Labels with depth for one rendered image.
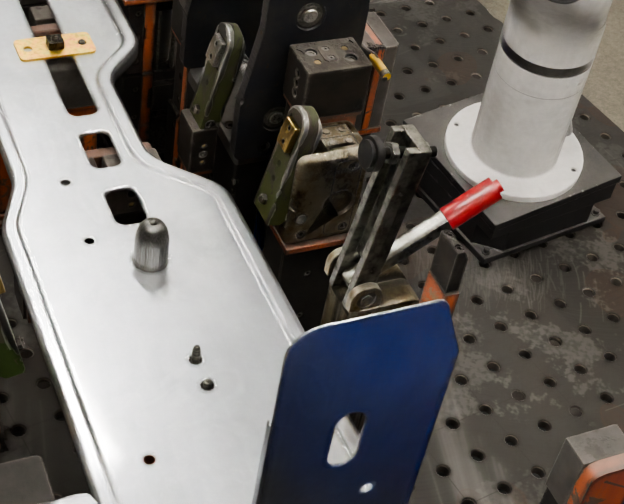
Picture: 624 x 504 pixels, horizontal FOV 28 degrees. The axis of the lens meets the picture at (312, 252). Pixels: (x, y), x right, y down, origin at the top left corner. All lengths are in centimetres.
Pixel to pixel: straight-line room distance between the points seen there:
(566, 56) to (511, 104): 10
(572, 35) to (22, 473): 84
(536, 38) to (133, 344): 68
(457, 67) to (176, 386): 107
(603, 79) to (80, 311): 244
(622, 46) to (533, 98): 197
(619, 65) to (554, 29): 196
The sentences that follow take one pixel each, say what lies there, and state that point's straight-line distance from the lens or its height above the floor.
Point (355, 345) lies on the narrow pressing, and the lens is 69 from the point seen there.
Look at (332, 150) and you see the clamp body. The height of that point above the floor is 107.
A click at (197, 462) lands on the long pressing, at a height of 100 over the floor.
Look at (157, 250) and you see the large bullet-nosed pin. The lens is 114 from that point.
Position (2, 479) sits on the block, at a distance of 103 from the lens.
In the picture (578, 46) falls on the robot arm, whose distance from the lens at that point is 155.
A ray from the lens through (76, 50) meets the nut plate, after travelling 141.
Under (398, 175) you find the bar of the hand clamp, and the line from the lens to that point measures 100.
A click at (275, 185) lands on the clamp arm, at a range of 122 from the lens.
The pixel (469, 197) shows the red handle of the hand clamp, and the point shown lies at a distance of 108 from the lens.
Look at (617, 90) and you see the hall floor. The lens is 338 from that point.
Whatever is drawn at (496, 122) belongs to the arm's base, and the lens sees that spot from 164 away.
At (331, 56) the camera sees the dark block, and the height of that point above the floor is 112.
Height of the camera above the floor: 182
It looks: 43 degrees down
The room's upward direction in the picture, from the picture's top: 11 degrees clockwise
